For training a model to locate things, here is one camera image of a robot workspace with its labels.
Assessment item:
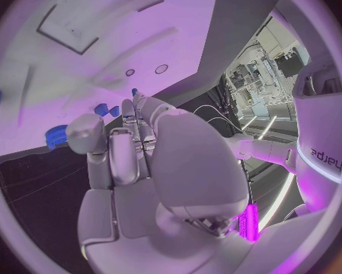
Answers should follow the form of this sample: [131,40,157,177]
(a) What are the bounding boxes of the white task board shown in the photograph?
[0,0,221,160]

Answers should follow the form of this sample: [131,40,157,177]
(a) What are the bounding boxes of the dark screen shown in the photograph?
[275,54,305,79]

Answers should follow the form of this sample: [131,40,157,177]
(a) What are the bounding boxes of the white cable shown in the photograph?
[192,104,232,119]
[206,116,246,135]

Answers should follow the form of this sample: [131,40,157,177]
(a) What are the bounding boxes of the equipment rack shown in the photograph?
[226,40,294,119]

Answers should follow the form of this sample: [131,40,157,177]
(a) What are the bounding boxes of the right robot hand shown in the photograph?
[65,91,255,274]

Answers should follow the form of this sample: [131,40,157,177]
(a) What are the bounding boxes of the blue gear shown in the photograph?
[44,124,69,151]

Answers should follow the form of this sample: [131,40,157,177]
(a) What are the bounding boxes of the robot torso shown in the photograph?
[291,58,342,214]

